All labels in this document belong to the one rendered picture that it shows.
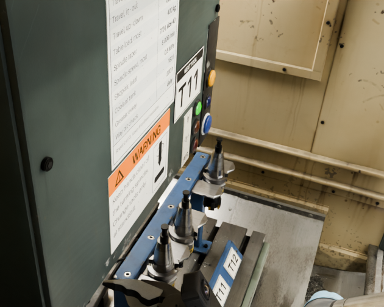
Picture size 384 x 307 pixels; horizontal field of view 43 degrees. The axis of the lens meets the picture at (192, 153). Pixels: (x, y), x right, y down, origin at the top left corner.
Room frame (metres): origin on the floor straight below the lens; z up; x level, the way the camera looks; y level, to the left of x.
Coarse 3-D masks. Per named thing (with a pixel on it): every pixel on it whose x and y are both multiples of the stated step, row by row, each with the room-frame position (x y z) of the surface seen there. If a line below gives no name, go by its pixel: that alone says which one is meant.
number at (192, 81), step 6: (198, 66) 0.61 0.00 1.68; (192, 72) 0.59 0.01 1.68; (198, 72) 0.62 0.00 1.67; (192, 78) 0.59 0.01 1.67; (198, 78) 0.62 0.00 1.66; (192, 84) 0.60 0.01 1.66; (198, 84) 0.62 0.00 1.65; (186, 90) 0.57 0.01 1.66; (192, 90) 0.60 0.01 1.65; (186, 96) 0.58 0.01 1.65; (192, 96) 0.60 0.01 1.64; (186, 102) 0.58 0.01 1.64
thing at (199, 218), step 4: (192, 212) 0.84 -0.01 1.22; (196, 212) 0.84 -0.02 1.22; (200, 212) 0.84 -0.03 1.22; (196, 216) 0.83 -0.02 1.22; (200, 216) 0.83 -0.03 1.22; (204, 216) 0.83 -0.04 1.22; (196, 220) 0.82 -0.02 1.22; (200, 220) 0.82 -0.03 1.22; (204, 220) 0.82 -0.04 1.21; (196, 224) 0.80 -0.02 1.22; (200, 224) 0.80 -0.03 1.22; (204, 224) 0.81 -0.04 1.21
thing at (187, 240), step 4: (172, 228) 0.77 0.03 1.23; (196, 228) 0.78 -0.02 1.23; (168, 232) 0.77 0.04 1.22; (172, 232) 0.76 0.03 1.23; (196, 232) 0.77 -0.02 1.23; (172, 236) 0.75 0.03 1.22; (176, 236) 0.75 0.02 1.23; (180, 236) 0.75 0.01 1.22; (184, 236) 0.75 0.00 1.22; (188, 236) 0.75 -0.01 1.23; (192, 236) 0.77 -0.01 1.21; (196, 236) 0.78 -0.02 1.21; (176, 240) 0.75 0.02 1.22; (180, 240) 0.74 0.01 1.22; (184, 240) 0.74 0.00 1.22; (188, 240) 0.75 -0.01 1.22; (192, 240) 0.75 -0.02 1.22; (196, 240) 0.77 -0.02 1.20; (188, 244) 0.75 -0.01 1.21; (192, 244) 0.75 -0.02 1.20
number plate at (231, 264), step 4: (232, 248) 1.00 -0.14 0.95; (232, 252) 0.99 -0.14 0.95; (228, 256) 0.97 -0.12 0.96; (232, 256) 0.98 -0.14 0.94; (236, 256) 0.99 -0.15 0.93; (228, 260) 0.96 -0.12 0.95; (232, 260) 0.97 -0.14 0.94; (236, 260) 0.98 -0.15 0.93; (240, 260) 0.99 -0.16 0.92; (224, 264) 0.93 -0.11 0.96; (228, 264) 0.94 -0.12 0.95; (232, 264) 0.96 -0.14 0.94; (236, 264) 0.97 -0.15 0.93; (224, 268) 0.93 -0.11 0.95; (228, 268) 0.93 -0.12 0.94; (232, 268) 0.95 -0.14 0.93; (236, 268) 0.96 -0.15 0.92; (228, 272) 0.92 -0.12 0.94; (232, 272) 0.93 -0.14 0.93; (232, 276) 0.92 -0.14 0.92
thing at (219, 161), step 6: (222, 150) 0.99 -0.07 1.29; (216, 156) 0.97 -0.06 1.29; (222, 156) 0.98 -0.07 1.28; (210, 162) 0.98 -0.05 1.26; (216, 162) 0.97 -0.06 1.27; (222, 162) 0.98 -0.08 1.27; (210, 168) 0.97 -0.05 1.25; (216, 168) 0.97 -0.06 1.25; (222, 168) 0.97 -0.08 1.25; (210, 174) 0.97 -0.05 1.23; (216, 174) 0.96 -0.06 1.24; (222, 174) 0.97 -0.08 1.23
